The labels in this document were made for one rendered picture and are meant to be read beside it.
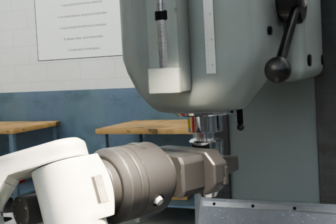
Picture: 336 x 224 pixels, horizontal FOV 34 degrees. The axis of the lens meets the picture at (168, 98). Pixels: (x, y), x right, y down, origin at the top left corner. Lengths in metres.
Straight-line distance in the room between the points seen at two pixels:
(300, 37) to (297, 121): 0.31
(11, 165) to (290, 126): 0.65
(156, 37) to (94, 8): 5.15
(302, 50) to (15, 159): 0.44
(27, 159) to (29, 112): 5.69
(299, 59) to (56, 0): 5.33
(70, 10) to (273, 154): 4.96
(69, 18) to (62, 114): 1.03
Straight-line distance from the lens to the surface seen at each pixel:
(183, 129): 4.46
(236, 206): 1.15
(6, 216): 0.99
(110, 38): 5.68
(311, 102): 1.10
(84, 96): 5.85
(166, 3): 0.64
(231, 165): 0.76
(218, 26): 0.65
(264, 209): 1.14
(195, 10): 0.66
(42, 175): 0.59
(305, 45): 0.83
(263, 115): 1.12
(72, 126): 5.96
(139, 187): 0.62
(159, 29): 0.64
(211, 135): 0.75
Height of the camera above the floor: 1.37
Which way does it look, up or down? 3 degrees down
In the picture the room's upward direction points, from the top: 3 degrees counter-clockwise
